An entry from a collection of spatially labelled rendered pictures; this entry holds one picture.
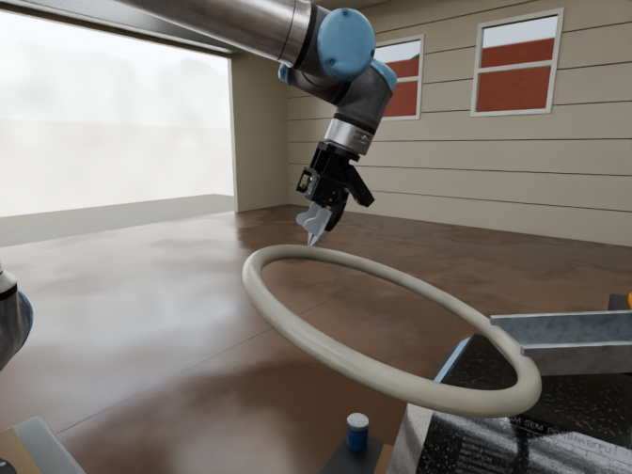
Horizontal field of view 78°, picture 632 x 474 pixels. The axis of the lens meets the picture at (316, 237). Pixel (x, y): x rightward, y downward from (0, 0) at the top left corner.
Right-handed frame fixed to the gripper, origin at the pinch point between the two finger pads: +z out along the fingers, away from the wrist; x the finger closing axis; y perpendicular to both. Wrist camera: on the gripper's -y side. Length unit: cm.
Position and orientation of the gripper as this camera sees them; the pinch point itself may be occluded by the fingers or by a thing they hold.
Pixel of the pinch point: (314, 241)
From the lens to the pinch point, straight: 83.1
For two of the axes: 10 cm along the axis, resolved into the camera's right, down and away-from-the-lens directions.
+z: -3.8, 9.0, 2.1
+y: -8.0, -2.0, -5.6
